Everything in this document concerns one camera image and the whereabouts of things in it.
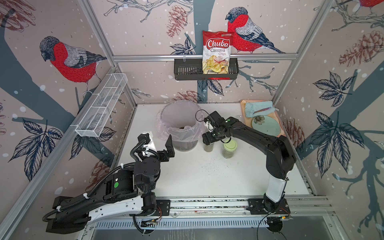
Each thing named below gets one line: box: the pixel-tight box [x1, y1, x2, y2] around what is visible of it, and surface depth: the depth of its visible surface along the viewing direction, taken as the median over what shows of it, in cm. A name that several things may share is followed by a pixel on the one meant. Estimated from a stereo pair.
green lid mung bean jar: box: [222, 139, 238, 159], surface depth 83 cm
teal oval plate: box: [251, 115, 281, 137], surface depth 109 cm
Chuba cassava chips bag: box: [202, 31, 234, 75], surface depth 87 cm
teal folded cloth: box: [245, 100, 276, 118], surface depth 118 cm
